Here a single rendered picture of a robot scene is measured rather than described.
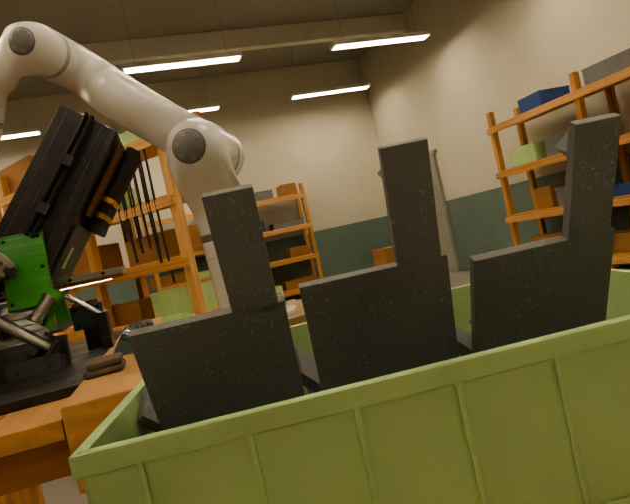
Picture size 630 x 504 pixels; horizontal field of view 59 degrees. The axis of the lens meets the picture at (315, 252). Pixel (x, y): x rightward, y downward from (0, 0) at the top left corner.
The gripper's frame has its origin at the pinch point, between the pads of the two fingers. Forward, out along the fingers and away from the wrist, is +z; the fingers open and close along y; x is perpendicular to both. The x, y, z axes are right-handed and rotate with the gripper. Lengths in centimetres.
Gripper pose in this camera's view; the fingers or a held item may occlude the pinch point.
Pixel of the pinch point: (0, 268)
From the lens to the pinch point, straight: 167.8
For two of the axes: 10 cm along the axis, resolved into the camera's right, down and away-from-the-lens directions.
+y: -8.6, -5.1, -0.1
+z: -1.8, 2.9, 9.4
